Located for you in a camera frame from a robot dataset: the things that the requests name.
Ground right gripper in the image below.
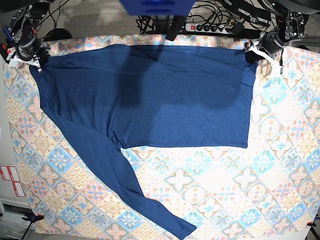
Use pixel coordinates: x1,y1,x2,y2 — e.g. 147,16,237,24
7,38,50,73

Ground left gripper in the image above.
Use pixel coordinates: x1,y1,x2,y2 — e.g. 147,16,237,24
244,31,285,63

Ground blue long-sleeve T-shirt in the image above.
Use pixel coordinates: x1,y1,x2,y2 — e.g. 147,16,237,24
29,44,258,240

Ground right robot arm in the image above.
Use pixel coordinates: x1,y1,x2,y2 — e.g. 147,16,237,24
0,0,53,72

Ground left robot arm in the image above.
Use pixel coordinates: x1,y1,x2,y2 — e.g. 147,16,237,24
243,0,320,64

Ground red-black clamp top left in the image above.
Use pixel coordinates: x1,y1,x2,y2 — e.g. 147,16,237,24
0,43,15,64

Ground blue clamp top left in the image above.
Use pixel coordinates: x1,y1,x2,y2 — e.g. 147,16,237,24
2,26,14,43

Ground black round stand base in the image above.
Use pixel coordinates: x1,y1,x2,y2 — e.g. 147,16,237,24
44,28,73,42

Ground white power strip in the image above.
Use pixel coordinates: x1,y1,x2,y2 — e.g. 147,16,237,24
184,23,231,35

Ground blue box overhead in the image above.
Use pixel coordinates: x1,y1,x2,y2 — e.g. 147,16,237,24
120,0,196,16

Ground red-white labels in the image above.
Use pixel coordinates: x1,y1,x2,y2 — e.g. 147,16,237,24
0,164,26,197

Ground patterned tile tablecloth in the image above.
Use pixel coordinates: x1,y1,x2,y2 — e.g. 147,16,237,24
0,47,320,240

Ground black clamp bottom left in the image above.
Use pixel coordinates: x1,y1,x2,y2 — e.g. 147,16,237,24
22,213,44,223

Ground black clamp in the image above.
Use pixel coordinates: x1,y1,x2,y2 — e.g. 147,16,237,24
22,213,44,223
307,222,317,228

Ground black clamp bottom right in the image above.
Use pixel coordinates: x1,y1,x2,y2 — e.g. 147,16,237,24
307,222,317,228

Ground black strap on table edge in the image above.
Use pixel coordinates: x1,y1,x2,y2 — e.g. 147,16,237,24
165,14,185,42

